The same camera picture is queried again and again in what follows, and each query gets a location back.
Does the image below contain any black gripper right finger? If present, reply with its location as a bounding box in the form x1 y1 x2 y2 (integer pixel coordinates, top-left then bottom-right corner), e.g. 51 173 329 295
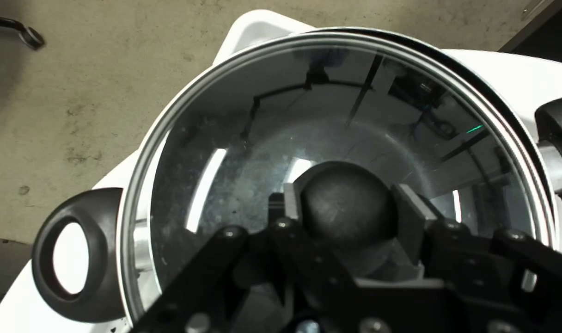
390 182 562 311

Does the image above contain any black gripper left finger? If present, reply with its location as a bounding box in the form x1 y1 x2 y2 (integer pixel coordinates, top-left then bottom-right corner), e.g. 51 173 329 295
129 182 308 333

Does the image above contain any glass lid with black knob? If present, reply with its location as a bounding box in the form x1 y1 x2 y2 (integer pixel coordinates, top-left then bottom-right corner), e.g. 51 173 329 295
114 26 556 333

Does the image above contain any stainless steel pot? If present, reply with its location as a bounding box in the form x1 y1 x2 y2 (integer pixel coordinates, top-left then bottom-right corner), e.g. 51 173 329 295
29 25 562 326

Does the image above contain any black stand leg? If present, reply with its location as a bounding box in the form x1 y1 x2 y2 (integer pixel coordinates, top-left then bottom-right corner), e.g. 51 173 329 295
0 12 46 52

